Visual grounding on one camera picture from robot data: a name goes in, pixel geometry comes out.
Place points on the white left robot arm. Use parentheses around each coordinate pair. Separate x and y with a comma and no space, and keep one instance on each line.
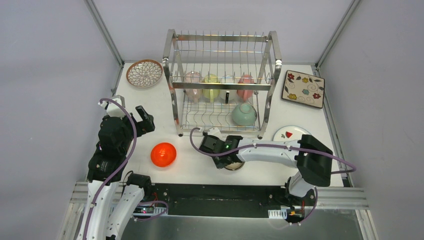
(106,167)

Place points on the white ribbed mug black rim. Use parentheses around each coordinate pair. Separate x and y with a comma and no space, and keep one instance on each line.
(227,95)

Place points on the brown floral round plate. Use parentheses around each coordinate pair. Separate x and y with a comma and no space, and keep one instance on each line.
(144,73)

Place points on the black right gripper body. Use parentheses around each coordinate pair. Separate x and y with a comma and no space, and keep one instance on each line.
(218,163)

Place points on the stainless steel dish rack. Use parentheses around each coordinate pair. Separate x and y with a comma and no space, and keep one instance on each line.
(193,65)

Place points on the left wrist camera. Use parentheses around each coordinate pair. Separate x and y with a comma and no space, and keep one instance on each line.
(112,109)

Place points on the square floral plate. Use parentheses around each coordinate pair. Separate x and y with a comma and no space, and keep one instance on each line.
(304,89)

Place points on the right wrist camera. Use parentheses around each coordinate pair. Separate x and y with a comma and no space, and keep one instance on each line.
(214,131)

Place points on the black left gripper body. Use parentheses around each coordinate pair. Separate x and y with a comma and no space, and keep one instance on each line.
(139,124)

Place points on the orange plastic bowl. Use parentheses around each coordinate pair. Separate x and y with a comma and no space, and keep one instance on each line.
(163,154)

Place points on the beige bowl dark rim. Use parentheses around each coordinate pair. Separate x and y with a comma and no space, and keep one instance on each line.
(234,166)

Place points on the pink mug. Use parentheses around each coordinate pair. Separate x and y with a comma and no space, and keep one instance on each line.
(245,93)

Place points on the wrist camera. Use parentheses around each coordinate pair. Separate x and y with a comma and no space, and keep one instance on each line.
(214,131)
(112,109)

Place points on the mint green bowl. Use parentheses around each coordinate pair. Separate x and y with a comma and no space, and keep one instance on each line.
(244,114)

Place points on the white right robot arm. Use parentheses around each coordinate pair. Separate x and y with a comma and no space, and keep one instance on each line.
(311,158)

